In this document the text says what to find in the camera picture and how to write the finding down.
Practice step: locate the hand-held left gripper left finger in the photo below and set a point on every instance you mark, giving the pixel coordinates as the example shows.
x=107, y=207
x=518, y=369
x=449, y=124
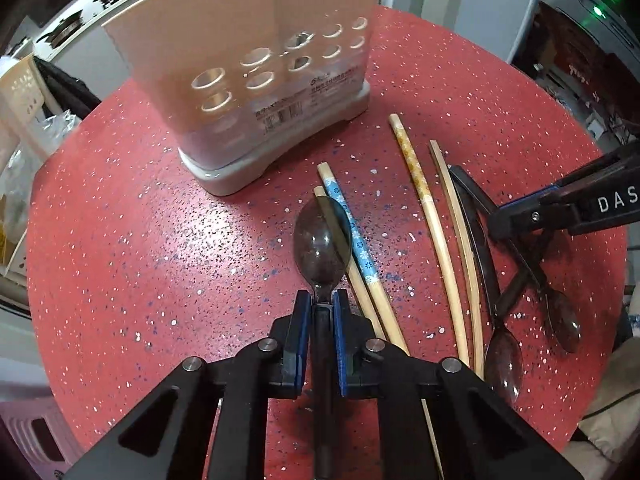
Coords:
x=301, y=345

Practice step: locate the pink plastic stool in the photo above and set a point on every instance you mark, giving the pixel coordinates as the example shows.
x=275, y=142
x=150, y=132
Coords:
x=30, y=435

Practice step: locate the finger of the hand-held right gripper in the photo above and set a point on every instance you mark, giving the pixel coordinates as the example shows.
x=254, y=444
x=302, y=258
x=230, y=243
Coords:
x=520, y=220
x=600, y=165

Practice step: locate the dark translucent plastic spoon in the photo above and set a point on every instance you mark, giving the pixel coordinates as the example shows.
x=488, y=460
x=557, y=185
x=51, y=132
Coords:
x=320, y=255
x=510, y=292
x=502, y=365
x=565, y=325

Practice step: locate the beige cloth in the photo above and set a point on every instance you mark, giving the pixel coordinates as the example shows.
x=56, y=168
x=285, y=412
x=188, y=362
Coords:
x=615, y=400

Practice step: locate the plain round wooden chopstick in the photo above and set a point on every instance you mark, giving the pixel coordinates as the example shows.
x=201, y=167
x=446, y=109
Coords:
x=366, y=307

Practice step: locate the black appliance with green light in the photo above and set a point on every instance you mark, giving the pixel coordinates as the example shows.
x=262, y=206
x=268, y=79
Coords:
x=575, y=60

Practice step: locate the thin pale wooden chopstick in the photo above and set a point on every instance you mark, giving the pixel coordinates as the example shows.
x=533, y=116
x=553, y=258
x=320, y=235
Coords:
x=459, y=215

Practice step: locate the black cloth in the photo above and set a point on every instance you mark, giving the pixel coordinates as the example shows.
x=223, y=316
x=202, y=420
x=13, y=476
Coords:
x=70, y=90

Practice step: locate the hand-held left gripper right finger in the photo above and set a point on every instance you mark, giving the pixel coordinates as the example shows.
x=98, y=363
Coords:
x=342, y=345

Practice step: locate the yellow patterned wooden chopstick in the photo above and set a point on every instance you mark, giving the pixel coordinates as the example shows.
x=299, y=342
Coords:
x=425, y=195

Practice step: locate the blue patterned wooden chopstick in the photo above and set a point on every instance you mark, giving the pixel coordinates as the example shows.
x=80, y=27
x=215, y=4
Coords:
x=361, y=250

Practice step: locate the clear plastic bag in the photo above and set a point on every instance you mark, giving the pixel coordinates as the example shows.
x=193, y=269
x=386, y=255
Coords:
x=55, y=130

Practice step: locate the beige perforated utensil holder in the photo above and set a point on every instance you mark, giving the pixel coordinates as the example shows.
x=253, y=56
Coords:
x=165, y=50

